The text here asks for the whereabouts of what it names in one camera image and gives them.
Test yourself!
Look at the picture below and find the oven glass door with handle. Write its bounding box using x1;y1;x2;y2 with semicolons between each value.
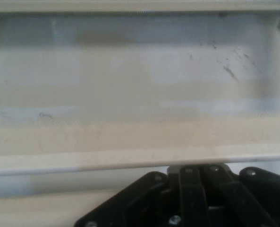
0;0;280;178

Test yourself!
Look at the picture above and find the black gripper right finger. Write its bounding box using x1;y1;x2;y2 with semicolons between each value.
201;165;280;227

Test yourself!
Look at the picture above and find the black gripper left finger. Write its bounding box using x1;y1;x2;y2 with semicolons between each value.
73;165;209;227

